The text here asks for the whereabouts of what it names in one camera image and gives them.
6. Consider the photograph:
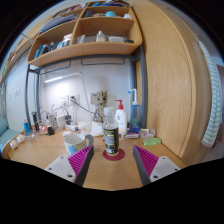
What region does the white pink wipes pack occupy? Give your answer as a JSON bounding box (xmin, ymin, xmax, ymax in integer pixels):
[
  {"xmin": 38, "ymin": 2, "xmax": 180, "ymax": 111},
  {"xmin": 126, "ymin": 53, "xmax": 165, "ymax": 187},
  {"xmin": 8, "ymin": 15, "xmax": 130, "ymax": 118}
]
[{"xmin": 139, "ymin": 128, "xmax": 156, "ymax": 139}]

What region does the wooden shelf unit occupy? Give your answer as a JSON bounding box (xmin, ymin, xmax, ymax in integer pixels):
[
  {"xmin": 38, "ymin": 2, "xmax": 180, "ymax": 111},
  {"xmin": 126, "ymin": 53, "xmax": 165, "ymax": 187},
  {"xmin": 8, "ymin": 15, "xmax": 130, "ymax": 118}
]
[{"xmin": 27, "ymin": 0, "xmax": 144, "ymax": 68}]

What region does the flat round red coaster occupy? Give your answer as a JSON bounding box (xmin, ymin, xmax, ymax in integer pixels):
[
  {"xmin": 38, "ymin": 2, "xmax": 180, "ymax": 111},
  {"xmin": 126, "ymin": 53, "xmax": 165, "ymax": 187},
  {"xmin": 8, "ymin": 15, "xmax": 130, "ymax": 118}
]
[{"xmin": 102, "ymin": 147, "xmax": 126, "ymax": 162}]

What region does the white red pump lotion bottle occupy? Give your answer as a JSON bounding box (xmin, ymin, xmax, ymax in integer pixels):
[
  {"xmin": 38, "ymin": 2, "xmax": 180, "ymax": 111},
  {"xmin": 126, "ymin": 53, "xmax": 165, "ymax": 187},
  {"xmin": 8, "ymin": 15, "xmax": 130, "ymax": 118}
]
[{"xmin": 114, "ymin": 99, "xmax": 128, "ymax": 136}]

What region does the green wipes pack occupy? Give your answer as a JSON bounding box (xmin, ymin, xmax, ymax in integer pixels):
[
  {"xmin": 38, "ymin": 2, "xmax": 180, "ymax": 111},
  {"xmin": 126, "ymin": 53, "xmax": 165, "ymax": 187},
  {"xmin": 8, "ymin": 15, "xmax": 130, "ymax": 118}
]
[{"xmin": 142, "ymin": 137, "xmax": 162, "ymax": 147}]

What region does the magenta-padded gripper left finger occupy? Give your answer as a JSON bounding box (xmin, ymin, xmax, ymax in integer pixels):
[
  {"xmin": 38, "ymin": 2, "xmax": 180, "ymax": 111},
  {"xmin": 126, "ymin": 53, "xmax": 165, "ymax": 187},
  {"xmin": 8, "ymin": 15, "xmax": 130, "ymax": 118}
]
[{"xmin": 44, "ymin": 144, "xmax": 95, "ymax": 187}]

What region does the brown tree creature figurine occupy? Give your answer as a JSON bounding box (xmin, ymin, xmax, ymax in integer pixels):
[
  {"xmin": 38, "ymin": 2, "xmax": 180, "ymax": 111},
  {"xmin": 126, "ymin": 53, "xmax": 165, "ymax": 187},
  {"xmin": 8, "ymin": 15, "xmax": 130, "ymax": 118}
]
[{"xmin": 93, "ymin": 89, "xmax": 108, "ymax": 123}]

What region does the black cable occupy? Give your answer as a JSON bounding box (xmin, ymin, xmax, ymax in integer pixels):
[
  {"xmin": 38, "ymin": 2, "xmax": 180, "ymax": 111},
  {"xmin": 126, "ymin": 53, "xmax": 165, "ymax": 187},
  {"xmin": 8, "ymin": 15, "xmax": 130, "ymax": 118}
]
[{"xmin": 69, "ymin": 98, "xmax": 94, "ymax": 114}]

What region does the teal cushioned chair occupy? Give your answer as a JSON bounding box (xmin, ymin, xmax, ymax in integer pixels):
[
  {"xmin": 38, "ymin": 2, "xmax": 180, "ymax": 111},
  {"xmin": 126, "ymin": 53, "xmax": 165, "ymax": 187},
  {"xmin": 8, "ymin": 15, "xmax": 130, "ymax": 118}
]
[{"xmin": 0, "ymin": 118, "xmax": 19, "ymax": 151}]

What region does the black cylindrical device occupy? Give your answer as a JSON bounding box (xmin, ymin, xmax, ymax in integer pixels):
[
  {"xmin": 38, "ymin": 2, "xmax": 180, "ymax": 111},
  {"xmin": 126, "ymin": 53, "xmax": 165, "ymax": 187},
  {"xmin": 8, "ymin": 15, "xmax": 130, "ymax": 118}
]
[{"xmin": 31, "ymin": 111, "xmax": 40, "ymax": 132}]

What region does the blue bottle with white nozzle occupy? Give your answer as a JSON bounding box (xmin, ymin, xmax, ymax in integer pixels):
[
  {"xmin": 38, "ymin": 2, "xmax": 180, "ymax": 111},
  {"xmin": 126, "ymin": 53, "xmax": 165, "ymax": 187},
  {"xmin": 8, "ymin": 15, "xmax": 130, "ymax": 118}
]
[{"xmin": 128, "ymin": 88, "xmax": 142, "ymax": 128}]

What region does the white wall socket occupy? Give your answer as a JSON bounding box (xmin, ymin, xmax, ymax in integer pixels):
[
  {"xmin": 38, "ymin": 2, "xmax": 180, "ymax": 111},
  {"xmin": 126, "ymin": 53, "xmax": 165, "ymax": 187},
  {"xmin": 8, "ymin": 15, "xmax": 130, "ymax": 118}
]
[
  {"xmin": 89, "ymin": 92, "xmax": 99, "ymax": 104},
  {"xmin": 59, "ymin": 94, "xmax": 80, "ymax": 106}
]

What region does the grey metal bed frame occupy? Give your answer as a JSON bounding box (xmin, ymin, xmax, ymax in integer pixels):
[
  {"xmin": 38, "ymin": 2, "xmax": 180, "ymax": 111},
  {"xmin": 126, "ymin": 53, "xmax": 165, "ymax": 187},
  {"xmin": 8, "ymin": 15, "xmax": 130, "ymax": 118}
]
[{"xmin": 23, "ymin": 44, "xmax": 148, "ymax": 129}]

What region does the blue and white box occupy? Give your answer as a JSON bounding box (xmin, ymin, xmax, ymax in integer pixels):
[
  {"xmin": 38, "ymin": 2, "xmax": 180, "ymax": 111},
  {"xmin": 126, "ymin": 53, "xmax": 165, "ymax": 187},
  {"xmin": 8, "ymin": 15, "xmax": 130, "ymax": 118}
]
[{"xmin": 125, "ymin": 125, "xmax": 141, "ymax": 139}]

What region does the white power adapter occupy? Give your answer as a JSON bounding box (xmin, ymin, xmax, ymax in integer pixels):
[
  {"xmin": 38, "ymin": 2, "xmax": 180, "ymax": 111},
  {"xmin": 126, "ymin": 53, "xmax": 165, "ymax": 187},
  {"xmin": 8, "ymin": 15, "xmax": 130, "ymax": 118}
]
[{"xmin": 54, "ymin": 113, "xmax": 73, "ymax": 129}]

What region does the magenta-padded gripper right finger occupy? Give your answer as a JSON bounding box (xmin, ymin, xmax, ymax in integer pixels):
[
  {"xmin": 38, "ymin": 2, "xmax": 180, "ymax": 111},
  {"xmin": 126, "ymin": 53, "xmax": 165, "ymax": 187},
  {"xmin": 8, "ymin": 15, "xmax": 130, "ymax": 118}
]
[{"xmin": 132, "ymin": 144, "xmax": 182, "ymax": 187}]

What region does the wooden bed side board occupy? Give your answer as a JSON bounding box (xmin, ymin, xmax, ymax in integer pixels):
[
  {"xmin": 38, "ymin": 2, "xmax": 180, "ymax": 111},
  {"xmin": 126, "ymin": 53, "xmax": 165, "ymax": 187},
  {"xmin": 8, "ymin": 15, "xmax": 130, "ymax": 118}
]
[{"xmin": 0, "ymin": 31, "xmax": 44, "ymax": 84}]

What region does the small blue bottle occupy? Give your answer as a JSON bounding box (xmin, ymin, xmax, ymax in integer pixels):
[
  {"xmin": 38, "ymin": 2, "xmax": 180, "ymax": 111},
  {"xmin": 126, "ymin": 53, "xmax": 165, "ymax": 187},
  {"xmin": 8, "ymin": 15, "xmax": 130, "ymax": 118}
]
[{"xmin": 22, "ymin": 118, "xmax": 31, "ymax": 135}]

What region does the clear bottle with dark drink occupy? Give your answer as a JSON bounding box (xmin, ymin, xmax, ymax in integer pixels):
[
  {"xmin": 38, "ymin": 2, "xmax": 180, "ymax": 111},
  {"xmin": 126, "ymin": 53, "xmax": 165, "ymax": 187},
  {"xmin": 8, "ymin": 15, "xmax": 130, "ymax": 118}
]
[{"xmin": 102, "ymin": 106, "xmax": 120, "ymax": 157}]

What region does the white mug with blue print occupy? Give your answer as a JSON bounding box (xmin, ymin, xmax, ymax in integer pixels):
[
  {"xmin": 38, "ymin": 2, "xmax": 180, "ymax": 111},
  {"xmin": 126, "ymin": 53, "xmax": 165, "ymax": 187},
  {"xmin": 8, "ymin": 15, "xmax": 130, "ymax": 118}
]
[{"xmin": 63, "ymin": 133, "xmax": 95, "ymax": 157}]

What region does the green white striped towel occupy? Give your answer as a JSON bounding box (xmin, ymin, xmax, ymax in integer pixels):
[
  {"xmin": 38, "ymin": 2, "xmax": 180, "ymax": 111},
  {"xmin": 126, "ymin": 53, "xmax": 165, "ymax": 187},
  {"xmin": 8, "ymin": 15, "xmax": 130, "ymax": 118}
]
[{"xmin": 199, "ymin": 40, "xmax": 224, "ymax": 148}]

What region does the white plastic bag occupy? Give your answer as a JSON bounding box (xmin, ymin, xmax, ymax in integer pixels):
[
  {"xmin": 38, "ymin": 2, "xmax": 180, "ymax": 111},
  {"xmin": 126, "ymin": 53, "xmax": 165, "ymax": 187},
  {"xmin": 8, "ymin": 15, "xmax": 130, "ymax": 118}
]
[{"xmin": 79, "ymin": 120, "xmax": 104, "ymax": 137}]

